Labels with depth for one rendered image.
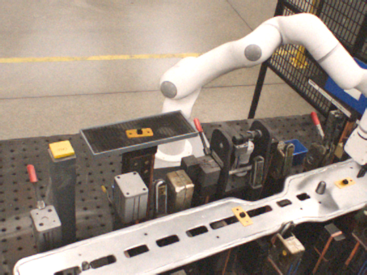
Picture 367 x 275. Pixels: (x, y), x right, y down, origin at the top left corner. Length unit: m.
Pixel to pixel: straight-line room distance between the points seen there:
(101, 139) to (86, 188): 0.53
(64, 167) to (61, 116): 2.10
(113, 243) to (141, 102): 2.44
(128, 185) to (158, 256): 0.23
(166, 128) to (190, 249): 0.43
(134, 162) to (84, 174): 0.52
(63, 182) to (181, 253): 0.43
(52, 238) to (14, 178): 0.69
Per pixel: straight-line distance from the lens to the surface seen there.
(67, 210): 1.68
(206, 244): 1.49
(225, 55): 1.72
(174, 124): 1.65
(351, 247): 1.84
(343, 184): 1.86
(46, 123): 3.57
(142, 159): 1.64
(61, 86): 3.96
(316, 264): 1.79
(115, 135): 1.58
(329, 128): 1.84
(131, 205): 1.48
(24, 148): 2.26
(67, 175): 1.56
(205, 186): 1.65
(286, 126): 2.60
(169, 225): 1.52
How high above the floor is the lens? 2.14
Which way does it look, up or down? 40 degrees down
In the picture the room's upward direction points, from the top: 12 degrees clockwise
